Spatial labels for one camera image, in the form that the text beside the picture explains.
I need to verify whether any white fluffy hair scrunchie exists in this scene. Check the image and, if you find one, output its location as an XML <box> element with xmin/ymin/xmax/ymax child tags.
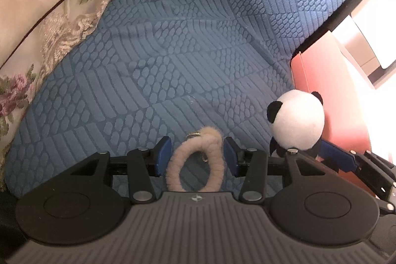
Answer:
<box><xmin>166</xmin><ymin>127</ymin><xmax>225</xmax><ymax>192</ymax></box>

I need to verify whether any panda plush toy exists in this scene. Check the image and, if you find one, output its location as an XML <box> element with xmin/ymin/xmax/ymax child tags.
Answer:
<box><xmin>267</xmin><ymin>89</ymin><xmax>325</xmax><ymax>158</ymax></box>

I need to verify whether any pink cardboard box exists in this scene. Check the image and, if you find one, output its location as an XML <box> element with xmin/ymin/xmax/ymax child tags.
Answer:
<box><xmin>289</xmin><ymin>30</ymin><xmax>396</xmax><ymax>200</ymax></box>

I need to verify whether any beige folding chair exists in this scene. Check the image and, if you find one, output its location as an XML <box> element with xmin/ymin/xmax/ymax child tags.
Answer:
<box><xmin>293</xmin><ymin>0</ymin><xmax>396</xmax><ymax>89</ymax></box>

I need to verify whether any floral sofa cover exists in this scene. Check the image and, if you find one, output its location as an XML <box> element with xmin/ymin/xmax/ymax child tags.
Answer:
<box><xmin>0</xmin><ymin>0</ymin><xmax>149</xmax><ymax>191</ymax></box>

